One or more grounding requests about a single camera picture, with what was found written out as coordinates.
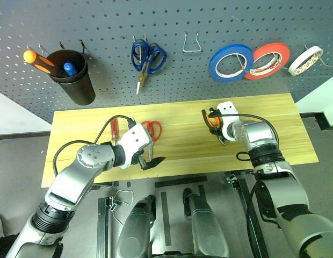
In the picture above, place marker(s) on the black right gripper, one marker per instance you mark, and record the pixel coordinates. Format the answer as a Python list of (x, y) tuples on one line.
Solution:
[(216, 131)]

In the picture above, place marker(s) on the black cup holder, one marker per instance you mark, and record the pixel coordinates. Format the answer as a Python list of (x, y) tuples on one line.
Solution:
[(76, 86)]

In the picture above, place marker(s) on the grey perforated pegboard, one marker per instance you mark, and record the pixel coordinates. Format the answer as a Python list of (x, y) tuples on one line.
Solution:
[(107, 24)]

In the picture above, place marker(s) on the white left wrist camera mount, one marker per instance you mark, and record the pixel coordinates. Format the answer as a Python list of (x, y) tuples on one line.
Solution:
[(135, 141)]

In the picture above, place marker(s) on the blue tape roll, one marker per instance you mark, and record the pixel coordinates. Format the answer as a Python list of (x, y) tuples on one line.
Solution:
[(218, 75)]

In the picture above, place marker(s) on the black pegboard hook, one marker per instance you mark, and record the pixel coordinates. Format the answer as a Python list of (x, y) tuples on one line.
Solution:
[(83, 45), (62, 45)]

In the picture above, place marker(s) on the blue scissors gold blades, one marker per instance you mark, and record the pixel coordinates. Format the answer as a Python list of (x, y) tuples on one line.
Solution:
[(139, 57)]

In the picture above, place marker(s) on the white tape roll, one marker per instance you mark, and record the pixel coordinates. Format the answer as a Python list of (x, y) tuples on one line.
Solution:
[(307, 55)]

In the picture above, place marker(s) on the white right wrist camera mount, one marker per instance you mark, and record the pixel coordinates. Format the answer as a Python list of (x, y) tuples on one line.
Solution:
[(228, 113)]

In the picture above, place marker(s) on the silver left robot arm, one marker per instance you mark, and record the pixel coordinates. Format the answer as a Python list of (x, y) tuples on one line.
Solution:
[(75, 174)]

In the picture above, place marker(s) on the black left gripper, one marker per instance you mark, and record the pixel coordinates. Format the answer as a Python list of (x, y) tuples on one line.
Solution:
[(136, 158)]

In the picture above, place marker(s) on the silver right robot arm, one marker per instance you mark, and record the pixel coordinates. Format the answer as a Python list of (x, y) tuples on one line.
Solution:
[(276, 182)]

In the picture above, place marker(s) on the dark blue scissors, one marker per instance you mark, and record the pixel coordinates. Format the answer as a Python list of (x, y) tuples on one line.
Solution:
[(156, 57)]

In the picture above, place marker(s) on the silver pegboard hook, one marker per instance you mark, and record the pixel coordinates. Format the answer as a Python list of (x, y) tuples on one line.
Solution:
[(42, 49), (28, 47)]

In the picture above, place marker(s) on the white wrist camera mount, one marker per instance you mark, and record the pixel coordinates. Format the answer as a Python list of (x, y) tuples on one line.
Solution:
[(135, 141), (228, 113)]

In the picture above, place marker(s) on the dark rounded grey leg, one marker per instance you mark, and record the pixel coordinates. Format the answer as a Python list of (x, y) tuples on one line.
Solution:
[(204, 225), (138, 228)]

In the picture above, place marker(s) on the red tape roll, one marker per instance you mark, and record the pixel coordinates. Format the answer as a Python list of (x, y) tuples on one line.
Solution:
[(271, 48)]

